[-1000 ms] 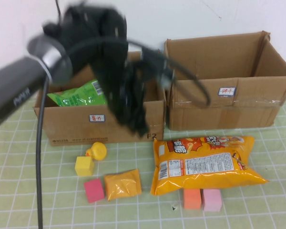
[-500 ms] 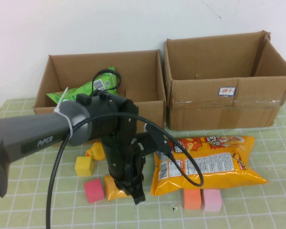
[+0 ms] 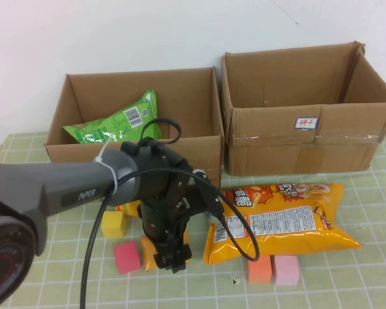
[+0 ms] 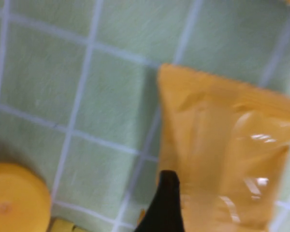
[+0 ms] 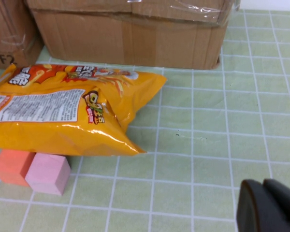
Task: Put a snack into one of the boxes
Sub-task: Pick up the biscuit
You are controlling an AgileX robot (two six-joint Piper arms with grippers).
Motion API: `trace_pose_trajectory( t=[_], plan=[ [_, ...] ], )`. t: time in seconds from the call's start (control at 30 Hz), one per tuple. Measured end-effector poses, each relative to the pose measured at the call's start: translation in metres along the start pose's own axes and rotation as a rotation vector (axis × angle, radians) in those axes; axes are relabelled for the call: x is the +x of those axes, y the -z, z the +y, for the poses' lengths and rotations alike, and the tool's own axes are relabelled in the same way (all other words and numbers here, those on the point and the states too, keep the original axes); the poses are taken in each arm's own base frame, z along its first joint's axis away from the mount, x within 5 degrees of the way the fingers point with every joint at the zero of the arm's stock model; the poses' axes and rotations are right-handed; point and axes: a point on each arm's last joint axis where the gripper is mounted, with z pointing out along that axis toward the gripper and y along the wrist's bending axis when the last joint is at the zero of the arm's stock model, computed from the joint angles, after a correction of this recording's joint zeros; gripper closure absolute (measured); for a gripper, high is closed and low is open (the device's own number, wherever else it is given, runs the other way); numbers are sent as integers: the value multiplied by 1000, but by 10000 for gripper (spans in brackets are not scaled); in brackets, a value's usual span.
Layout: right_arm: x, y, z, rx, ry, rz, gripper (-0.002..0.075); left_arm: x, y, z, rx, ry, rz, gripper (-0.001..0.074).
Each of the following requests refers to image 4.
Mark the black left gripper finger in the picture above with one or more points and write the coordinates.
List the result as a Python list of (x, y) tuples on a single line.
[(164, 207)]

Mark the small orange snack packet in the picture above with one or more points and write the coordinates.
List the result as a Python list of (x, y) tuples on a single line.
[(220, 145)]

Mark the yellow foam cube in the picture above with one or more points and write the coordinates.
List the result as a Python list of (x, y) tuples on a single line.
[(62, 226)]

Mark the yellow rubber duck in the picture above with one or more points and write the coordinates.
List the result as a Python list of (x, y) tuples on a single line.
[(14, 198)]

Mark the green checked tablecloth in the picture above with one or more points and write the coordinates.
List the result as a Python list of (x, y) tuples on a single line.
[(50, 84)]

